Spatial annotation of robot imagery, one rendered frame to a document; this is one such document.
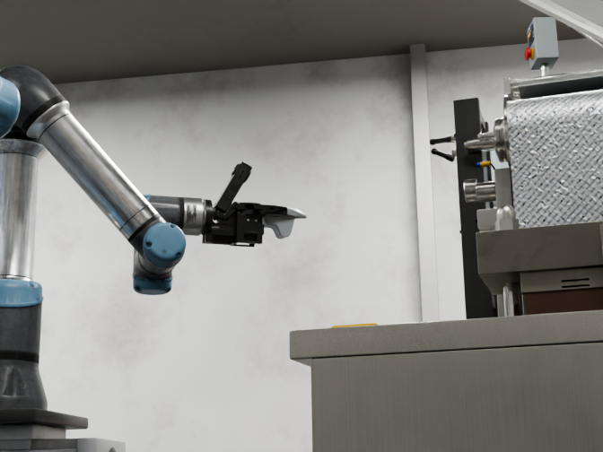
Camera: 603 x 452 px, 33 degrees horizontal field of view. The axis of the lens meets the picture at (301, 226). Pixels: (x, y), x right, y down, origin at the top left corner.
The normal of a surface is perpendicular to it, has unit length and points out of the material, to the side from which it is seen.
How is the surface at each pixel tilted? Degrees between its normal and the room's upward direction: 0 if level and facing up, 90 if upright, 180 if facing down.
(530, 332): 90
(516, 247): 90
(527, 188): 90
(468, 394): 90
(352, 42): 180
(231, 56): 180
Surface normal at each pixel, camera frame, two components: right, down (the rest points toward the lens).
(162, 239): 0.27, -0.25
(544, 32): 0.00, -0.25
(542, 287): -0.30, -0.24
